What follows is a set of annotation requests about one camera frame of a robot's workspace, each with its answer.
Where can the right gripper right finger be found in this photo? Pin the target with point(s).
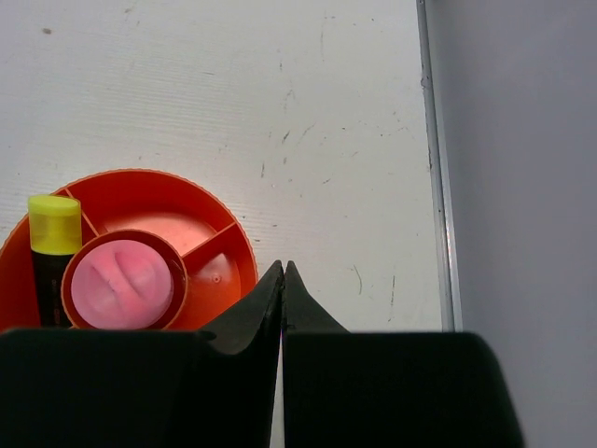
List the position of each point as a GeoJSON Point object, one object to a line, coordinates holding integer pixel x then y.
{"type": "Point", "coordinates": [388, 389]}

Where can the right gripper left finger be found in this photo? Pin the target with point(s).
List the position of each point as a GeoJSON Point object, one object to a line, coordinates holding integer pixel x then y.
{"type": "Point", "coordinates": [209, 387]}

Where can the pink eraser roll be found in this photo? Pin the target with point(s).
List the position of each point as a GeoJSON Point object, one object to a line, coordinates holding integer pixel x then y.
{"type": "Point", "coordinates": [122, 284]}

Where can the yellow highlighter marker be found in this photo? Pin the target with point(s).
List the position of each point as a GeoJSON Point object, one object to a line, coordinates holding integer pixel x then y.
{"type": "Point", "coordinates": [55, 237]}

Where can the aluminium table edge rail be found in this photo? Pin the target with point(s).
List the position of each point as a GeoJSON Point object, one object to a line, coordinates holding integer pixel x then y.
{"type": "Point", "coordinates": [449, 288]}

